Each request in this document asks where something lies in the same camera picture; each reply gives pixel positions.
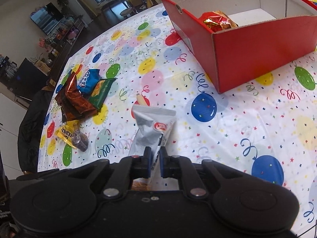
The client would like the green snack packet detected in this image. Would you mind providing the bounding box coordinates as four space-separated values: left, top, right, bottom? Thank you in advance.
88 78 117 110

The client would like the dark wooden television cabinet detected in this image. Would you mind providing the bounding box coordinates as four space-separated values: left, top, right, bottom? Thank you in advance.
41 17 85 63

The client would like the small brown candy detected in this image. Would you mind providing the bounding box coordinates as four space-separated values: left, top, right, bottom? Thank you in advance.
73 129 89 152

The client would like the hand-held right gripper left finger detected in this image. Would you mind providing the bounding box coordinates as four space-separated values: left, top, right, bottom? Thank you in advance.
74 147 152 199

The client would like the yellow candy packet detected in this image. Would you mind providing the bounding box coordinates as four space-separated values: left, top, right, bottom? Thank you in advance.
55 120 80 149

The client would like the blue snack packet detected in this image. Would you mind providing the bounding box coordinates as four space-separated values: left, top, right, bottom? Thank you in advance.
77 69 100 95

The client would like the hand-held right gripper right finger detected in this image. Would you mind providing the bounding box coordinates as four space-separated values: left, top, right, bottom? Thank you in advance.
160 147 238 200

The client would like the small round stool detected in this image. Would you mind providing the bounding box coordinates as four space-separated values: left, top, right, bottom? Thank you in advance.
120 8 137 18

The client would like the black jacket on chair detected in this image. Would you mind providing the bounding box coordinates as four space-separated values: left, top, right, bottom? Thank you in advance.
17 89 54 174

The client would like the red gold snack packet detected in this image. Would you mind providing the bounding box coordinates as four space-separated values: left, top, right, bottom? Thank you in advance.
198 11 239 33

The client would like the silver snack packet red label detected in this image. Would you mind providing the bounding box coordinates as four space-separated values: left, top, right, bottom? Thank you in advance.
127 104 177 191

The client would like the red cardboard box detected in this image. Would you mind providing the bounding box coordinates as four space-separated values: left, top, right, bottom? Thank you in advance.
160 0 317 94

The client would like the black cabinet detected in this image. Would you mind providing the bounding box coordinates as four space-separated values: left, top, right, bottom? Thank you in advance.
12 58 51 100

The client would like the flat screen television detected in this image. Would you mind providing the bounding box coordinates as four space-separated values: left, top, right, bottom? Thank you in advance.
30 2 64 36

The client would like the balloon print tablecloth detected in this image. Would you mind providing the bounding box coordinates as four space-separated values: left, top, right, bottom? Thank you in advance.
37 2 317 238

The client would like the white cabinet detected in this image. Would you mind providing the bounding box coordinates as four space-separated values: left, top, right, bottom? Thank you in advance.
0 83 30 177

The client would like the brown snack packet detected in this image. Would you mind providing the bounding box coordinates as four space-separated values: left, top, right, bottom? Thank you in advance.
55 71 97 123

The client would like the green potted plant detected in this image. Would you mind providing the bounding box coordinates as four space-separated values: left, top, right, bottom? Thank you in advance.
55 0 73 16

